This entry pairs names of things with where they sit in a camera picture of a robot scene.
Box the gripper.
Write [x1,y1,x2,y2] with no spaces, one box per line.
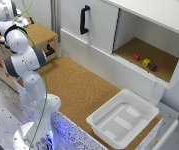
[16,15,35,28]

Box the white sliding door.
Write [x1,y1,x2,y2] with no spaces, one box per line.
[61,0,120,55]

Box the pink block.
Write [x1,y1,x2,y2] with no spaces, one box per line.
[132,53,141,62]

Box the white cabinet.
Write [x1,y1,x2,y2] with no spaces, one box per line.
[58,0,179,108]

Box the yellow block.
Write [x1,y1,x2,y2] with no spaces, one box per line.
[142,58,151,67]

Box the purple block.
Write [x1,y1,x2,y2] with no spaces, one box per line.
[149,63,158,72]

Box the white plastic box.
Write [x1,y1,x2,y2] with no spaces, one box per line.
[85,88,161,150]

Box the black door handle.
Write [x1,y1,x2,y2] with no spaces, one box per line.
[79,4,92,36]

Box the green cable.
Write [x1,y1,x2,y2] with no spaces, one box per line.
[11,0,50,149]

